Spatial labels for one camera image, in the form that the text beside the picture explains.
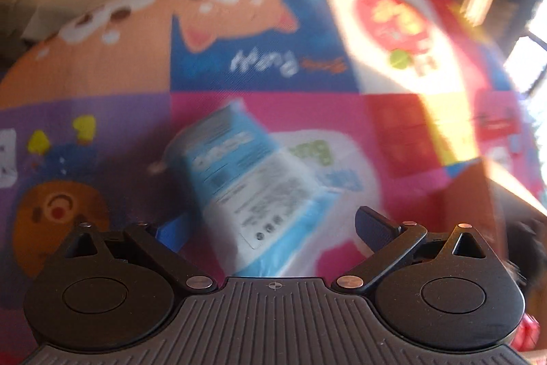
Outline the blue white tissue pack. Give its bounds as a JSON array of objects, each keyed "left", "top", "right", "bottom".
[{"left": 164, "top": 99, "right": 343, "bottom": 278}]

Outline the white cardboard box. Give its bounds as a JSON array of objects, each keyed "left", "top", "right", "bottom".
[{"left": 441, "top": 159, "right": 546, "bottom": 351}]

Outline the colourful cartoon play mat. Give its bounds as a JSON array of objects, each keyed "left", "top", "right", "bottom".
[{"left": 1, "top": 0, "right": 544, "bottom": 361}]

